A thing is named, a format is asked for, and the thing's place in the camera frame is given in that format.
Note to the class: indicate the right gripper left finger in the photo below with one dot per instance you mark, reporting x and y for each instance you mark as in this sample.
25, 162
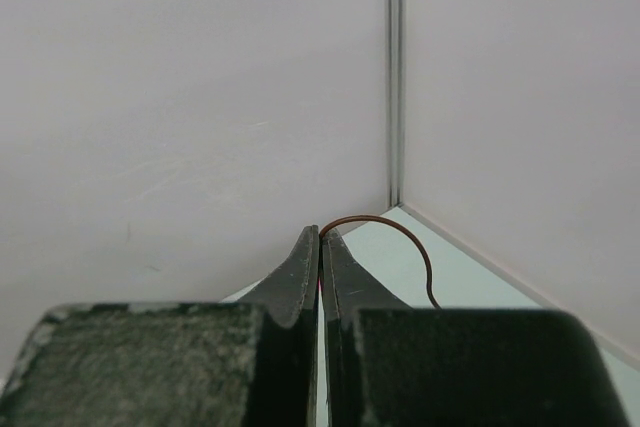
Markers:
250, 362

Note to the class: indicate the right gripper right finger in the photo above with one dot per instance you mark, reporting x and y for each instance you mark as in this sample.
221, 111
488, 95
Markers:
389, 364

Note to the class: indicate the right aluminium frame post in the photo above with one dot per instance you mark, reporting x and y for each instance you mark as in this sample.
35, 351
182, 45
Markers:
395, 98

